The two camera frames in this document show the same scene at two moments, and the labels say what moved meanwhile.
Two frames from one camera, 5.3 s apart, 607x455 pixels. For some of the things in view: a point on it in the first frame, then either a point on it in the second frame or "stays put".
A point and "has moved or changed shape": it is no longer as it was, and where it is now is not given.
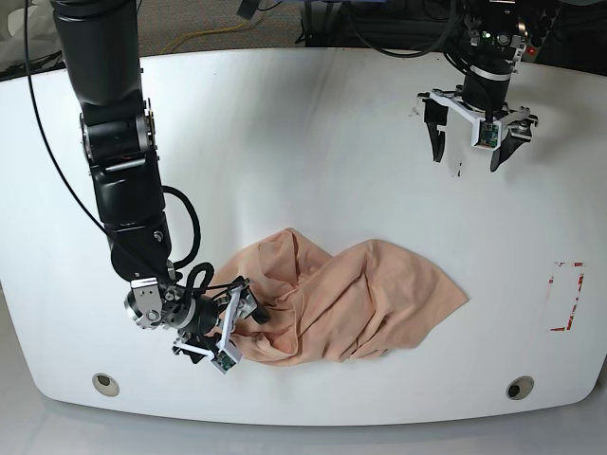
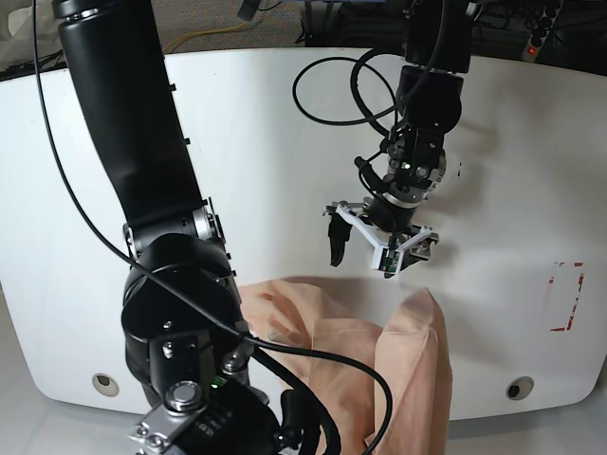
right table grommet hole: (520, 388) stays put
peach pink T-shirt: (286, 303) has moved or changed shape
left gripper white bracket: (148, 313) to (292, 451)
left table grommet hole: (105, 385) stays put
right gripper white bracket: (486, 134) to (385, 259)
